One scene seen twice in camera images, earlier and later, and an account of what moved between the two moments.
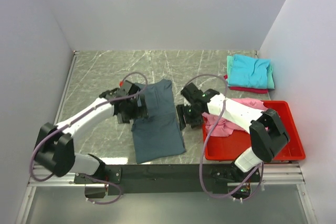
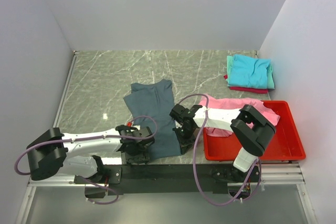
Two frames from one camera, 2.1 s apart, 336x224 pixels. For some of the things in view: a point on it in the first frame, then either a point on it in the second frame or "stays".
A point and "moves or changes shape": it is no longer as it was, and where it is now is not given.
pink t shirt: [223, 128] stays
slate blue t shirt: [159, 135] moves or changes shape
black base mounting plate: [132, 179] stays
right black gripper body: [181, 116] → [184, 140]
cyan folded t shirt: [249, 72] stays
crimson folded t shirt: [247, 90] stays
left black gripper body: [143, 107] → [138, 158]
